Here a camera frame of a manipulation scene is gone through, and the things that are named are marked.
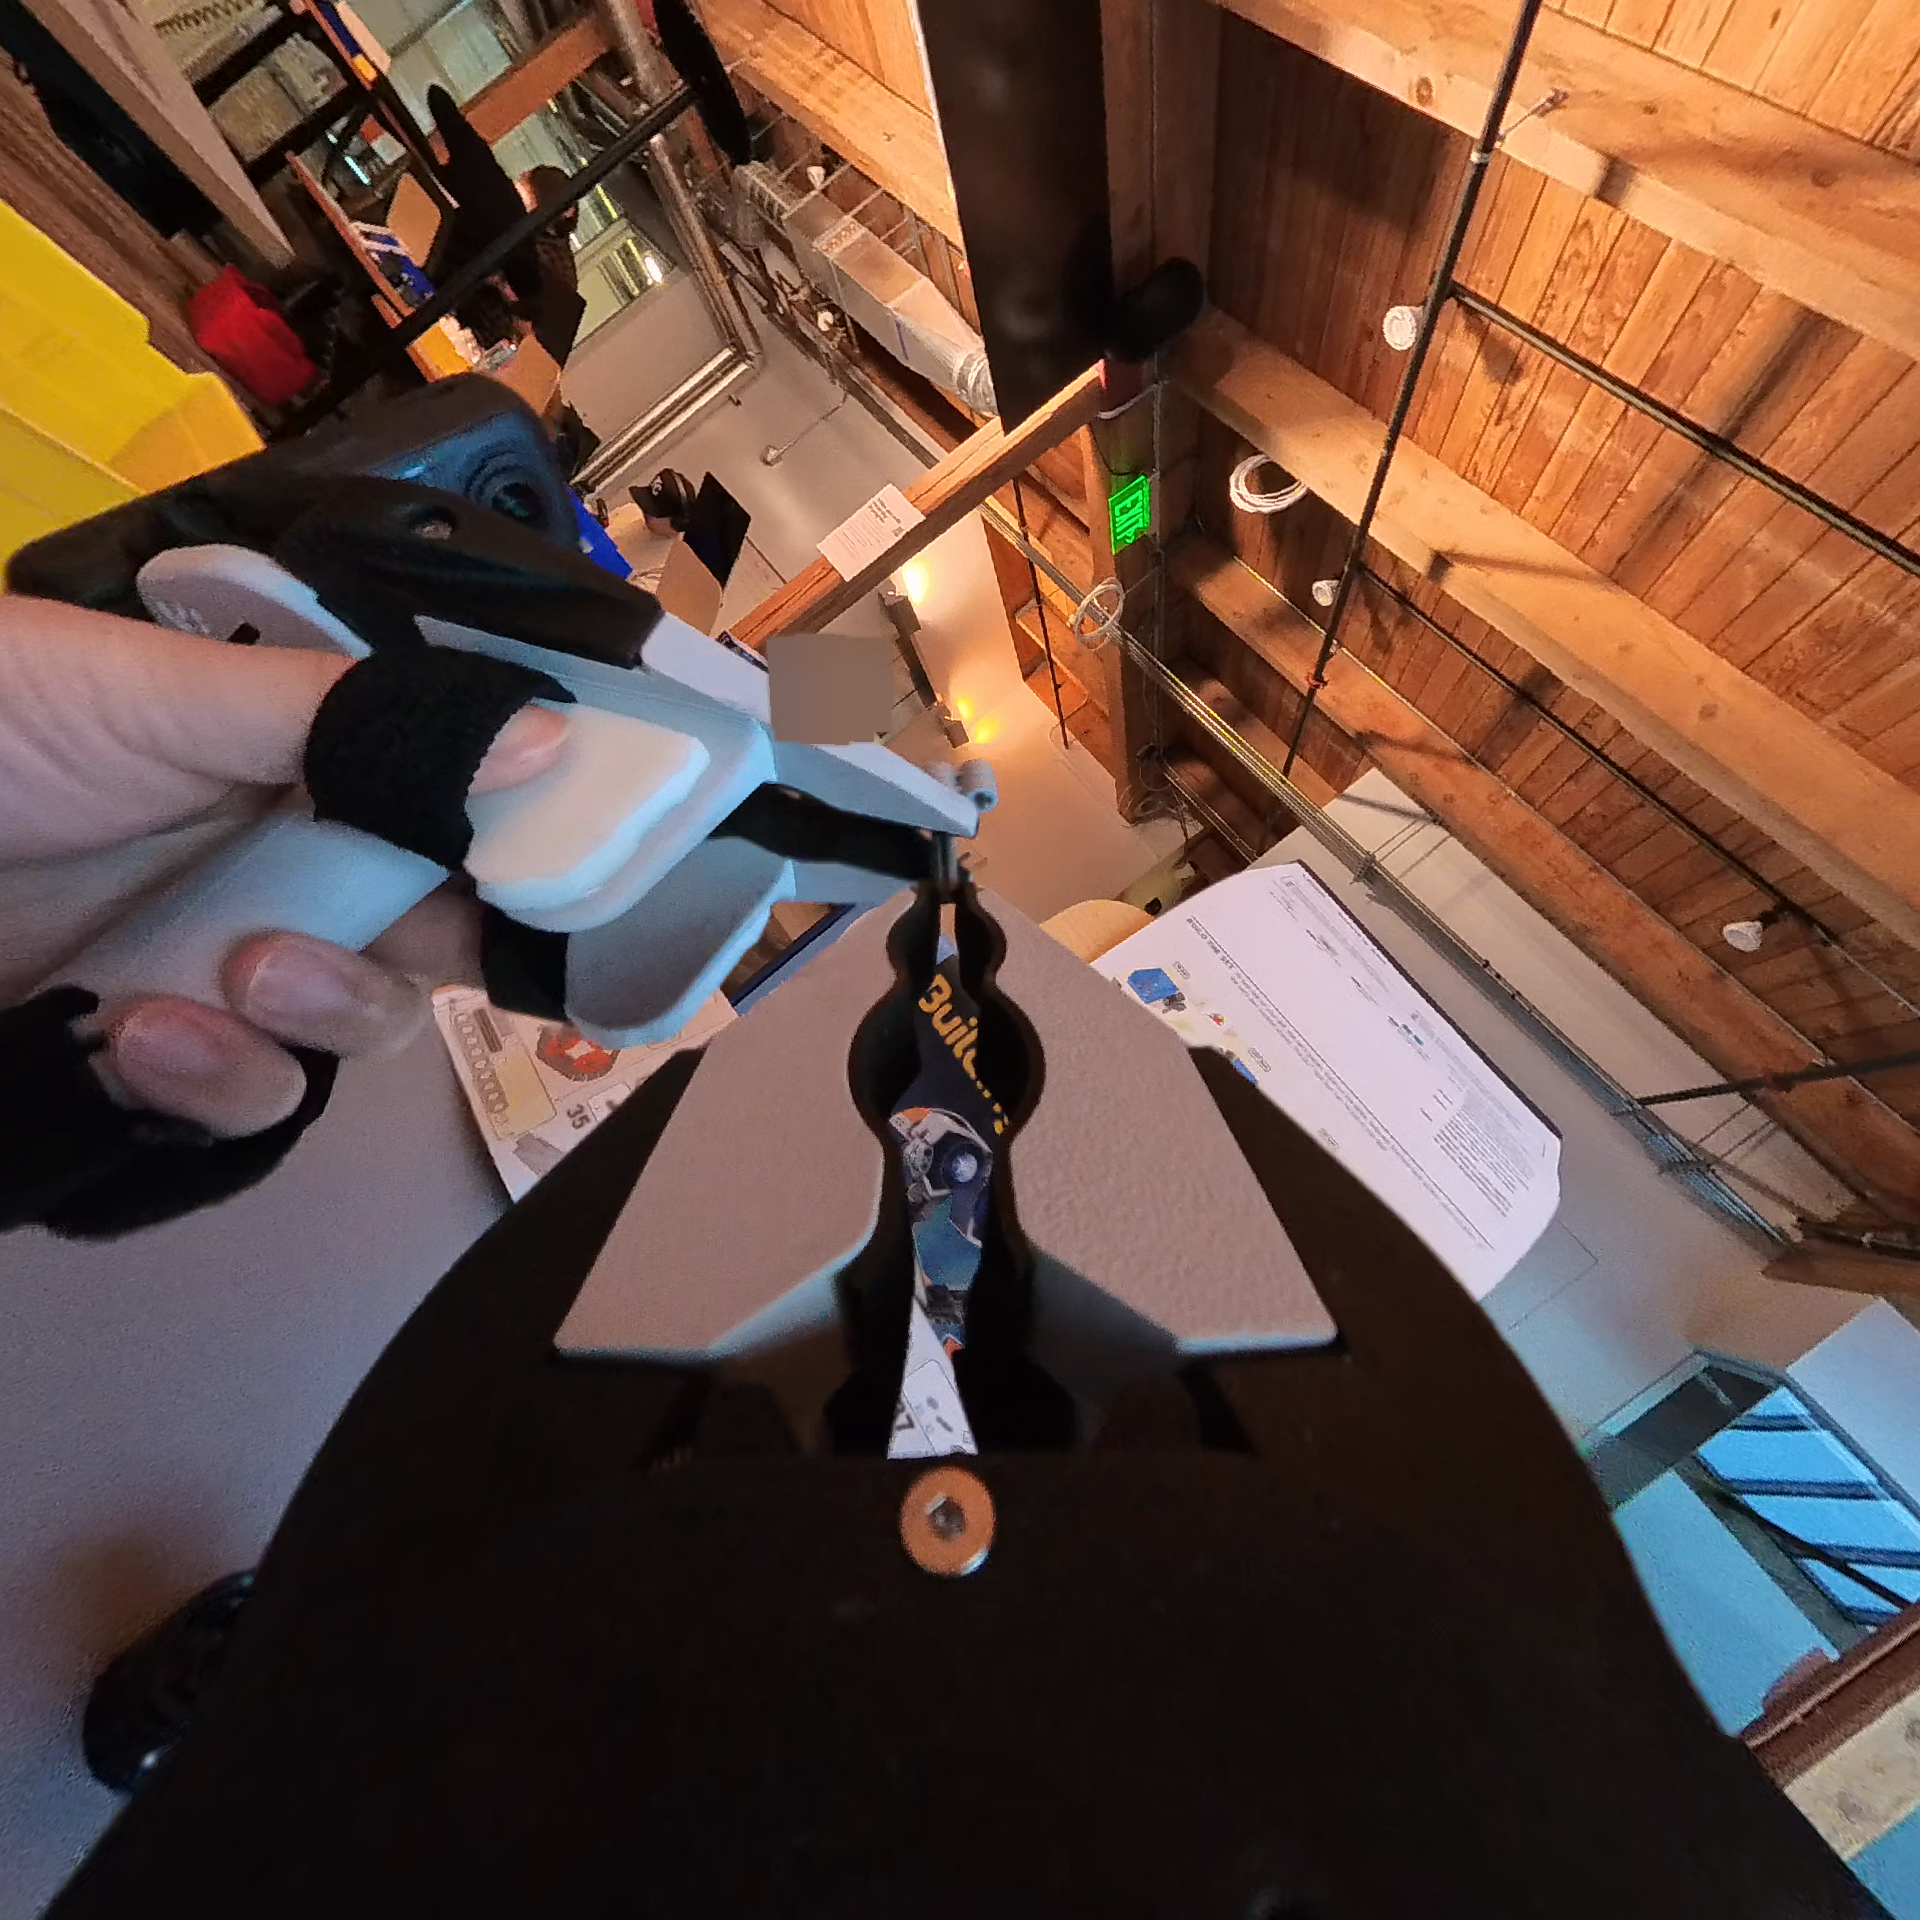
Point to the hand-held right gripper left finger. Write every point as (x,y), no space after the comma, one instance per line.
(721,1201)

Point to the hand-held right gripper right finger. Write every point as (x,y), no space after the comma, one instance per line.
(1155,1201)

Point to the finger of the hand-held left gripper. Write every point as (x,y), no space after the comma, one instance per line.
(870,788)
(662,961)

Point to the person's left hand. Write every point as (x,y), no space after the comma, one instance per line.
(136,721)

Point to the instruction booklet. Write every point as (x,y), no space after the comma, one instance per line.
(511,1095)

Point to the robot kit box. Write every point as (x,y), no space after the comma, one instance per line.
(944,1142)

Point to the white printed sheet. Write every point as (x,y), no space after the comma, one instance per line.
(1350,1050)

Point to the red bag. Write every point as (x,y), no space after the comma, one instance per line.
(247,329)

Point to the yellow plastic bin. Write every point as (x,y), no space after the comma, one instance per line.
(75,389)

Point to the green exit sign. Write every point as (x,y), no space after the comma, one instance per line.
(1127,514)

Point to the paper notice on post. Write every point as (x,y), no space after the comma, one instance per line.
(870,532)

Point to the silver air duct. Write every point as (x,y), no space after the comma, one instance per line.
(886,284)

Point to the black duct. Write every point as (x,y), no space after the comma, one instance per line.
(1019,194)

